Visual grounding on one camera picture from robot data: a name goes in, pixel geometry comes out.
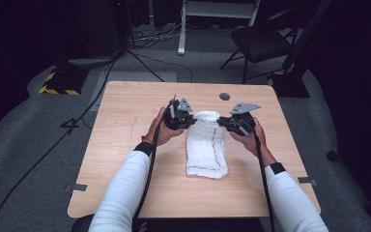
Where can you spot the grey tape piece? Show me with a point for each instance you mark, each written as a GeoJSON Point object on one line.
{"type": "Point", "coordinates": [306, 180]}
{"type": "Point", "coordinates": [77, 187]}

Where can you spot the white metal desk frame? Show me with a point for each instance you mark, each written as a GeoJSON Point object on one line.
{"type": "Point", "coordinates": [215, 9]}

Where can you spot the person's dark clothing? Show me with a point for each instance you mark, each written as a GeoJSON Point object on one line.
{"type": "Point", "coordinates": [206, 226]}

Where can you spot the yellow black striped base plate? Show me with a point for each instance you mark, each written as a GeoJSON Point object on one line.
{"type": "Point", "coordinates": [291, 85]}
{"type": "Point", "coordinates": [62, 82]}

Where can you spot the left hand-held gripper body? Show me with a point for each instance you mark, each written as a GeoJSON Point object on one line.
{"type": "Point", "coordinates": [177, 117]}

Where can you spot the white towel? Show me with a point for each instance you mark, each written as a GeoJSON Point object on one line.
{"type": "Point", "coordinates": [206, 148]}

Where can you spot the black folding chair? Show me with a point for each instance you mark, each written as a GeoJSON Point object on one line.
{"type": "Point", "coordinates": [261, 45]}

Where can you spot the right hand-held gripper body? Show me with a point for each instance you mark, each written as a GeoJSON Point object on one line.
{"type": "Point", "coordinates": [243, 124]}

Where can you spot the person's right hand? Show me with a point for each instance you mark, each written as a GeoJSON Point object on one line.
{"type": "Point", "coordinates": [254, 140]}

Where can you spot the grey table grommet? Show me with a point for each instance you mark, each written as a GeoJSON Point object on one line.
{"type": "Point", "coordinates": [224, 96]}

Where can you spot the person's left hand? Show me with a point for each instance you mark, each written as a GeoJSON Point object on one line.
{"type": "Point", "coordinates": [159, 133]}

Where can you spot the black caster wheel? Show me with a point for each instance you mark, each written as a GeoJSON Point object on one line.
{"type": "Point", "coordinates": [332, 155]}

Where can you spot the black slanted stand post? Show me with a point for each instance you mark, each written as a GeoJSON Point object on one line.
{"type": "Point", "coordinates": [306, 35]}

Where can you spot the black computer tower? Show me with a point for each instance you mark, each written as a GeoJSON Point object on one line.
{"type": "Point", "coordinates": [106, 25]}

